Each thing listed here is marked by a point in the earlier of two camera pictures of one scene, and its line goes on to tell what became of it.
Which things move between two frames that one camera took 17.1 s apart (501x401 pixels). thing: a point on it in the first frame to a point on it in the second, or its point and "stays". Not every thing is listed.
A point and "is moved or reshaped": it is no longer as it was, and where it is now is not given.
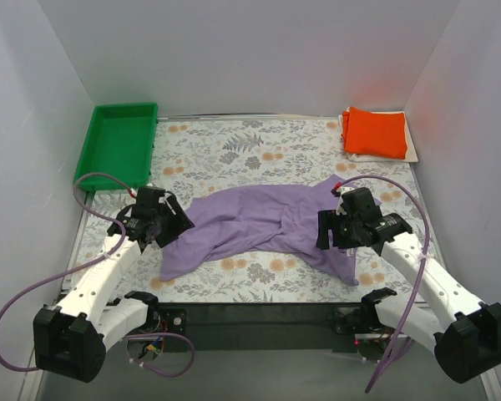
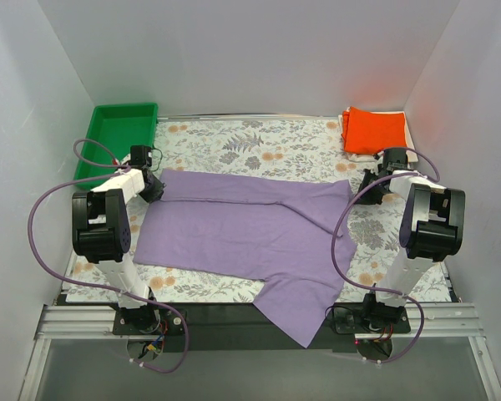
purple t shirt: x=281 y=220 is moved or reshaped
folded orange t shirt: x=382 y=134 stays
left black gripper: x=175 y=223 to x=154 y=189
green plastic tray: x=119 y=142 stays
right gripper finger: x=326 y=220 to x=371 y=197
